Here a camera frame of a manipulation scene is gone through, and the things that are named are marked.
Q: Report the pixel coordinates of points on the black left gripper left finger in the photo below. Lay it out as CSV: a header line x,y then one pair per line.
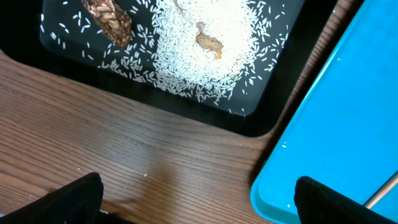
x,y
77,202

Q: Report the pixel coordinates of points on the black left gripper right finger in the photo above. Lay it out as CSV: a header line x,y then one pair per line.
x,y
319,204

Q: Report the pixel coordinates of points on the wooden chopstick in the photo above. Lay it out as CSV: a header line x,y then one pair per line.
x,y
388,186

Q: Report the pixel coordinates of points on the brown food scrap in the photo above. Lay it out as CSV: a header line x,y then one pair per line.
x,y
114,21

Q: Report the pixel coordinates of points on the teal serving tray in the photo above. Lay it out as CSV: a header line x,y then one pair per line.
x,y
344,133

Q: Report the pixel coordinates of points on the black plastic tray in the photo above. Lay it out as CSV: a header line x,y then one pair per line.
x,y
23,27

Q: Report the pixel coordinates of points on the cooked rice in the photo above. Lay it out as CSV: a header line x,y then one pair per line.
x,y
219,53

